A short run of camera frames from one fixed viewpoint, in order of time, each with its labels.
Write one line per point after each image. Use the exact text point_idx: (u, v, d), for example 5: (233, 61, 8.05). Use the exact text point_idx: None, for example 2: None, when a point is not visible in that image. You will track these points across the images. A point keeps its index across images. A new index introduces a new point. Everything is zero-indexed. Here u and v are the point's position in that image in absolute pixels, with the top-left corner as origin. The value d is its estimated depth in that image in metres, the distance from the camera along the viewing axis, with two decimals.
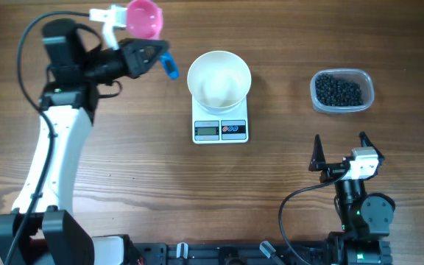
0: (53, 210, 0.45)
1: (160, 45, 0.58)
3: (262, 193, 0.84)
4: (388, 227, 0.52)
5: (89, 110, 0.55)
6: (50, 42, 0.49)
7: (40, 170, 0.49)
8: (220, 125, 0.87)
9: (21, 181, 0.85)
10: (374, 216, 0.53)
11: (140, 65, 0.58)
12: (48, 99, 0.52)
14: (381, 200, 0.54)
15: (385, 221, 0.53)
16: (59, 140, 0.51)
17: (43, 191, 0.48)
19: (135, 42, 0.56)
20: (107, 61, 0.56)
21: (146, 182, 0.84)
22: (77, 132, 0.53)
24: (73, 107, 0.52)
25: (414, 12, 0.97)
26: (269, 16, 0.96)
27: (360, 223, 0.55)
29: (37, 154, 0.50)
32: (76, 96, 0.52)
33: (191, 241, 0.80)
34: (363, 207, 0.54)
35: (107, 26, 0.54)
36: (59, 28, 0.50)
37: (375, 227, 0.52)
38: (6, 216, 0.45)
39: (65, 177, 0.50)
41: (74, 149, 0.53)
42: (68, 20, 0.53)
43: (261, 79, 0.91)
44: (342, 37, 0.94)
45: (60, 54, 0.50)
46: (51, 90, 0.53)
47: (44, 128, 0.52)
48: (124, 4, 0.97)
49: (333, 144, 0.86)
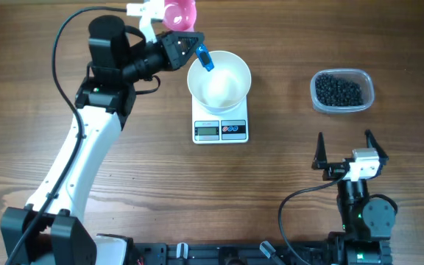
0: (65, 215, 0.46)
1: (196, 36, 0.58)
3: (262, 193, 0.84)
4: (390, 232, 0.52)
5: (121, 114, 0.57)
6: (95, 44, 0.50)
7: (61, 171, 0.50)
8: (220, 125, 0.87)
9: (21, 181, 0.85)
10: (376, 221, 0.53)
11: (179, 57, 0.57)
12: (85, 96, 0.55)
14: (384, 204, 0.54)
15: (387, 225, 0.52)
16: (87, 141, 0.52)
17: (59, 191, 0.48)
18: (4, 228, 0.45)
19: (172, 34, 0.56)
20: (147, 55, 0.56)
21: (146, 182, 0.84)
22: (104, 137, 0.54)
24: (107, 110, 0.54)
25: (415, 12, 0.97)
26: (269, 16, 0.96)
27: (361, 227, 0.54)
29: (62, 152, 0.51)
32: (113, 100, 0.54)
33: (191, 241, 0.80)
34: (364, 212, 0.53)
35: (143, 20, 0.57)
36: (107, 28, 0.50)
37: (378, 232, 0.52)
38: (20, 210, 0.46)
39: (83, 179, 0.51)
41: (98, 153, 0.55)
42: (114, 17, 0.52)
43: (262, 79, 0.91)
44: (343, 37, 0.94)
45: (104, 56, 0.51)
46: (90, 88, 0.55)
47: (74, 126, 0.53)
48: (124, 4, 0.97)
49: (333, 144, 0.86)
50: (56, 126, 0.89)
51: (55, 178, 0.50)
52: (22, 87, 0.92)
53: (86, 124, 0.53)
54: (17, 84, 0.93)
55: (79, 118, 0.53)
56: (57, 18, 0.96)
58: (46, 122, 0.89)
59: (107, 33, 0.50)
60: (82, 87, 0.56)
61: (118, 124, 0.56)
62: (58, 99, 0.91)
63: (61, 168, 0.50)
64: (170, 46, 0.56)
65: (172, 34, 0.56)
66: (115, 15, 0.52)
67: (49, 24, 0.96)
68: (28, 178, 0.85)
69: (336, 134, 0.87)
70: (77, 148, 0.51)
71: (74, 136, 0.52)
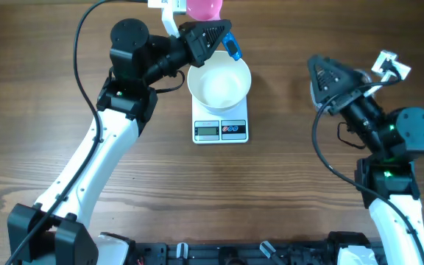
0: (72, 219, 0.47)
1: (222, 25, 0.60)
3: (261, 193, 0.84)
4: None
5: (141, 121, 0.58)
6: (118, 55, 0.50)
7: (73, 173, 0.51)
8: (220, 125, 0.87)
9: (22, 181, 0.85)
10: (412, 129, 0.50)
11: (204, 52, 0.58)
12: (107, 99, 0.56)
14: (422, 112, 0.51)
15: None
16: (104, 145, 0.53)
17: (68, 194, 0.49)
18: (11, 225, 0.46)
19: (196, 28, 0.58)
20: (171, 53, 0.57)
21: (146, 182, 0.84)
22: (121, 143, 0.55)
24: (127, 117, 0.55)
25: (415, 12, 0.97)
26: (269, 16, 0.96)
27: (394, 140, 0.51)
29: (79, 153, 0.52)
32: (134, 107, 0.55)
33: (191, 241, 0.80)
34: (400, 121, 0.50)
35: (166, 13, 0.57)
36: (129, 38, 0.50)
37: (415, 143, 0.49)
38: (29, 208, 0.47)
39: (94, 184, 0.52)
41: (112, 158, 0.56)
42: (138, 21, 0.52)
43: (261, 79, 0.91)
44: (343, 37, 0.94)
45: (125, 66, 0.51)
46: (113, 91, 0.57)
47: (93, 129, 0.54)
48: (124, 4, 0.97)
49: (333, 145, 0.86)
50: (55, 126, 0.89)
51: (68, 179, 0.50)
52: (22, 88, 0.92)
53: (104, 129, 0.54)
54: (17, 84, 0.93)
55: (99, 121, 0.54)
56: (56, 18, 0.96)
58: (46, 122, 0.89)
59: (131, 44, 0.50)
60: (105, 89, 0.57)
61: (135, 130, 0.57)
62: (58, 99, 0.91)
63: (74, 171, 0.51)
64: (194, 40, 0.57)
65: (196, 26, 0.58)
66: (140, 20, 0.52)
67: (49, 24, 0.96)
68: (28, 177, 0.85)
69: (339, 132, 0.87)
70: (93, 151, 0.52)
71: (92, 139, 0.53)
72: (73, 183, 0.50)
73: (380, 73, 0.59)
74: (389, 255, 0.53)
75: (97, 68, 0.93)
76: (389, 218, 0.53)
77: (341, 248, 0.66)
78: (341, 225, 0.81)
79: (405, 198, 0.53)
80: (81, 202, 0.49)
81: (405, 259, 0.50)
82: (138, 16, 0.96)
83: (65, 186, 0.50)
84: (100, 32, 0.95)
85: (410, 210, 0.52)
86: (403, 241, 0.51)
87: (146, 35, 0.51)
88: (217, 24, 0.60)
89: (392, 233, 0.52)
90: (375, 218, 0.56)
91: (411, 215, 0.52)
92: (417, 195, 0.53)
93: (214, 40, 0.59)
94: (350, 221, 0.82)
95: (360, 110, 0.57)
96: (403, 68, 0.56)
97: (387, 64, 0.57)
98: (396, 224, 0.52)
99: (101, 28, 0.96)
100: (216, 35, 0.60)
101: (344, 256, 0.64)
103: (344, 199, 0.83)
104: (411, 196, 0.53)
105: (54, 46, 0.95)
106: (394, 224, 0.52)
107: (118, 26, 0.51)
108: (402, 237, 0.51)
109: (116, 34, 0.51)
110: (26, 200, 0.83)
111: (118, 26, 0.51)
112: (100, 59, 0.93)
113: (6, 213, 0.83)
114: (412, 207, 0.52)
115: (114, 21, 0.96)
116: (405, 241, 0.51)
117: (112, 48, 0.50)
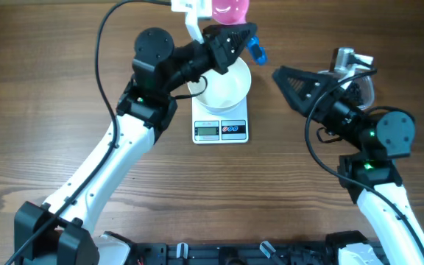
0: (78, 225, 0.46)
1: (248, 29, 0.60)
3: (262, 193, 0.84)
4: (408, 147, 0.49)
5: (157, 129, 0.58)
6: (138, 66, 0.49)
7: (85, 177, 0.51)
8: (220, 125, 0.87)
9: (22, 181, 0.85)
10: (392, 136, 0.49)
11: (228, 59, 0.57)
12: (127, 104, 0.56)
14: (402, 116, 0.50)
15: (405, 140, 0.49)
16: (118, 151, 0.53)
17: (77, 198, 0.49)
18: (18, 222, 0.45)
19: (221, 34, 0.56)
20: (193, 59, 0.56)
21: (146, 183, 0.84)
22: (135, 150, 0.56)
24: (145, 124, 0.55)
25: (416, 12, 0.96)
26: (269, 16, 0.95)
27: (375, 145, 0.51)
29: (93, 157, 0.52)
32: (152, 115, 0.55)
33: (191, 241, 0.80)
34: (379, 127, 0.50)
35: (190, 18, 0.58)
36: (150, 50, 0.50)
37: (396, 149, 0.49)
38: (37, 207, 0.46)
39: (104, 190, 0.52)
41: (124, 165, 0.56)
42: (161, 31, 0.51)
43: (262, 79, 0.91)
44: (343, 37, 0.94)
45: (145, 76, 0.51)
46: (134, 97, 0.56)
47: (110, 133, 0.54)
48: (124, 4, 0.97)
49: (334, 145, 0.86)
50: (56, 126, 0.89)
51: (78, 183, 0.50)
52: (22, 88, 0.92)
53: (121, 135, 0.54)
54: (17, 84, 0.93)
55: (117, 126, 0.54)
56: (56, 18, 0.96)
58: (46, 123, 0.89)
59: (154, 56, 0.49)
60: (126, 94, 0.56)
61: (151, 138, 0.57)
62: (58, 99, 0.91)
63: (86, 174, 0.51)
64: (218, 48, 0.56)
65: (221, 32, 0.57)
66: (165, 31, 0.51)
67: (49, 24, 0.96)
68: (29, 178, 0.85)
69: (320, 135, 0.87)
70: (108, 156, 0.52)
71: (107, 143, 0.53)
72: (84, 188, 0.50)
73: (342, 68, 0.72)
74: (386, 246, 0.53)
75: None
76: (376, 207, 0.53)
77: (340, 248, 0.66)
78: (341, 225, 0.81)
79: (389, 186, 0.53)
80: (89, 207, 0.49)
81: (400, 245, 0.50)
82: (138, 17, 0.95)
83: (75, 189, 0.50)
84: (100, 32, 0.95)
85: (395, 196, 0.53)
86: (394, 228, 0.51)
87: (170, 48, 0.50)
88: (243, 29, 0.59)
89: (383, 221, 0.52)
90: (364, 209, 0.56)
91: (399, 200, 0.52)
92: (400, 181, 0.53)
93: (238, 46, 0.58)
94: (350, 221, 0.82)
95: (333, 112, 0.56)
96: (363, 59, 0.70)
97: (350, 58, 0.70)
98: (385, 212, 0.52)
99: (101, 28, 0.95)
100: (240, 40, 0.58)
101: (344, 256, 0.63)
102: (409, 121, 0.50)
103: (344, 199, 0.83)
104: (394, 183, 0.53)
105: (54, 46, 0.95)
106: (383, 213, 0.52)
107: (143, 35, 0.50)
108: (393, 224, 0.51)
109: (140, 43, 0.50)
110: (26, 200, 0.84)
111: (143, 35, 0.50)
112: (99, 59, 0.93)
113: (6, 213, 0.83)
114: (397, 193, 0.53)
115: (114, 21, 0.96)
116: (397, 227, 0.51)
117: (135, 58, 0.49)
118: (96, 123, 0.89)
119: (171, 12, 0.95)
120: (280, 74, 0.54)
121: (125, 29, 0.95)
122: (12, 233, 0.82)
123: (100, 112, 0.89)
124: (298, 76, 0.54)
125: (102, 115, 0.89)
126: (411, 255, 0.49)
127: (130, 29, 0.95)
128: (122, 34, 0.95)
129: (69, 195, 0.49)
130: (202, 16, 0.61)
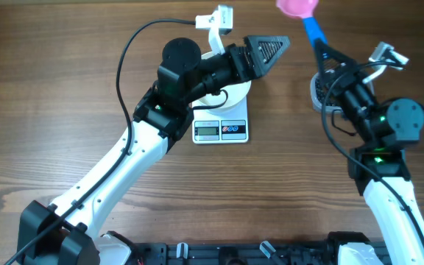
0: (82, 230, 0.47)
1: (280, 40, 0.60)
3: (262, 193, 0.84)
4: (418, 134, 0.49)
5: (172, 139, 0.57)
6: (165, 73, 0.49)
7: (95, 182, 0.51)
8: (220, 125, 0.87)
9: (22, 181, 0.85)
10: (403, 121, 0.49)
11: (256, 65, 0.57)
12: (145, 110, 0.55)
14: (412, 104, 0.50)
15: (414, 126, 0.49)
16: (130, 157, 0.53)
17: (85, 202, 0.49)
18: (24, 221, 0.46)
19: (251, 43, 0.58)
20: (216, 71, 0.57)
21: (146, 183, 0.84)
22: (148, 159, 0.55)
24: (159, 134, 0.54)
25: (415, 12, 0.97)
26: (270, 16, 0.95)
27: (385, 131, 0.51)
29: (104, 163, 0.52)
32: (168, 125, 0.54)
33: (191, 241, 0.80)
34: (389, 112, 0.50)
35: (213, 30, 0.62)
36: (179, 58, 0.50)
37: (405, 134, 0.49)
38: (43, 207, 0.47)
39: (112, 196, 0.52)
41: (135, 174, 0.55)
42: (190, 40, 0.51)
43: (261, 79, 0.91)
44: (343, 37, 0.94)
45: (169, 83, 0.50)
46: (152, 104, 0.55)
47: (124, 139, 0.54)
48: (124, 5, 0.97)
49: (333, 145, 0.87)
50: (55, 126, 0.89)
51: (87, 188, 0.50)
52: (22, 88, 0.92)
53: (135, 141, 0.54)
54: (17, 85, 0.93)
55: (132, 132, 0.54)
56: (56, 18, 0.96)
58: (46, 122, 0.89)
59: (181, 65, 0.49)
60: (144, 100, 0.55)
61: (165, 148, 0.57)
62: (58, 99, 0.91)
63: (96, 179, 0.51)
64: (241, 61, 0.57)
65: (253, 40, 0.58)
66: (194, 43, 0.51)
67: (49, 25, 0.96)
68: (29, 177, 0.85)
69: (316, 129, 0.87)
70: (118, 163, 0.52)
71: (120, 149, 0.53)
72: (92, 192, 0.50)
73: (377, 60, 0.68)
74: (387, 238, 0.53)
75: (96, 68, 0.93)
76: (383, 199, 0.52)
77: (341, 244, 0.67)
78: (341, 225, 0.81)
79: (397, 180, 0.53)
80: (95, 214, 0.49)
81: (402, 235, 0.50)
82: (136, 17, 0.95)
83: (83, 193, 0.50)
84: (100, 32, 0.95)
85: (404, 189, 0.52)
86: (398, 219, 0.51)
87: (196, 58, 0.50)
88: (274, 40, 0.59)
89: (386, 212, 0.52)
90: (369, 200, 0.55)
91: (405, 193, 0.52)
92: (408, 176, 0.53)
93: (271, 55, 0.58)
94: (349, 221, 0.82)
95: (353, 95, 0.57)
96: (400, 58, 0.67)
97: (388, 52, 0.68)
98: (391, 204, 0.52)
99: (101, 28, 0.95)
100: (273, 51, 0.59)
101: (344, 252, 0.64)
102: (419, 110, 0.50)
103: (344, 199, 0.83)
104: (403, 177, 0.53)
105: (54, 46, 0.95)
106: (388, 204, 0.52)
107: (172, 44, 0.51)
108: (397, 215, 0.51)
109: (168, 51, 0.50)
110: (26, 200, 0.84)
111: (172, 45, 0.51)
112: (99, 59, 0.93)
113: (6, 213, 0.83)
114: (405, 186, 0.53)
115: (114, 22, 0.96)
116: (401, 218, 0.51)
117: (161, 65, 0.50)
118: (96, 123, 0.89)
119: (171, 12, 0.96)
120: (316, 46, 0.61)
121: (124, 29, 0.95)
122: (12, 233, 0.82)
123: (100, 112, 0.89)
124: (329, 54, 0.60)
125: (102, 115, 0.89)
126: (413, 246, 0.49)
127: (129, 30, 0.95)
128: (121, 34, 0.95)
129: (76, 199, 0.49)
130: (223, 28, 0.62)
